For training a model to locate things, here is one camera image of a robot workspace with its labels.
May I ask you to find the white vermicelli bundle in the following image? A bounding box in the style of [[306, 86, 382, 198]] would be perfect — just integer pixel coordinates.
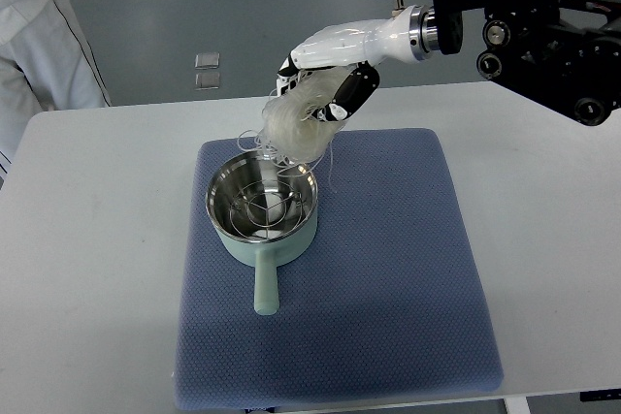
[[237, 67, 350, 180]]

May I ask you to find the mint green steel pot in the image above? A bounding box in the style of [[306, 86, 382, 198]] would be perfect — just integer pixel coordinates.
[[206, 151, 318, 316]]

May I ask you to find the lower floor metal plate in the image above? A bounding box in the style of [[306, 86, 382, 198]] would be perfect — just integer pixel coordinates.
[[195, 71, 221, 90]]

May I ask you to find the person in white clothes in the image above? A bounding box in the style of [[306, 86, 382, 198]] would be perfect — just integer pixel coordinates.
[[1, 0, 111, 179]]

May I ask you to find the blue textured mat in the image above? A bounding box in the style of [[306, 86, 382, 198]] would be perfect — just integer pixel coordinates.
[[175, 129, 503, 410]]

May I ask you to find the wire steaming rack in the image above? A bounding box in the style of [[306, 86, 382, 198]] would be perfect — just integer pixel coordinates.
[[226, 191, 305, 240]]

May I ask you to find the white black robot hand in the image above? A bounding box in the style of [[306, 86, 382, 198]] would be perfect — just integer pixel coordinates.
[[277, 6, 440, 121]]

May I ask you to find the upper floor metal plate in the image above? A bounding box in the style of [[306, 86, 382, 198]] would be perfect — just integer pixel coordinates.
[[194, 52, 220, 70]]

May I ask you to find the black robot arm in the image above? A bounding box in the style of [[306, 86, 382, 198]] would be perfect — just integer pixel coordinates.
[[432, 0, 620, 126]]

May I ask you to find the floor metal plate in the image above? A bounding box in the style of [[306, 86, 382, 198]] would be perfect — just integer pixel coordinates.
[[195, 71, 221, 90], [194, 52, 220, 70]]

